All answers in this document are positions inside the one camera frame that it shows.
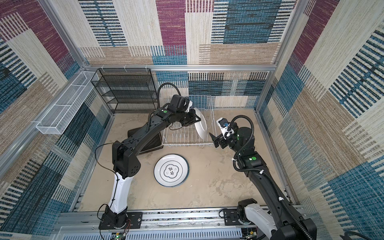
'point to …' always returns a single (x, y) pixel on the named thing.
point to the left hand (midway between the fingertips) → (202, 117)
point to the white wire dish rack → (174, 134)
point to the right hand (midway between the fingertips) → (219, 129)
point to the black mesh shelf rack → (127, 90)
